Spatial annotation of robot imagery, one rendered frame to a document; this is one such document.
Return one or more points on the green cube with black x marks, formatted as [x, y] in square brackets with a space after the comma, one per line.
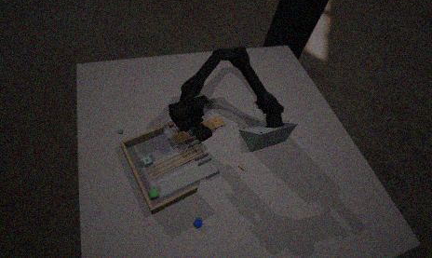
[190, 132]

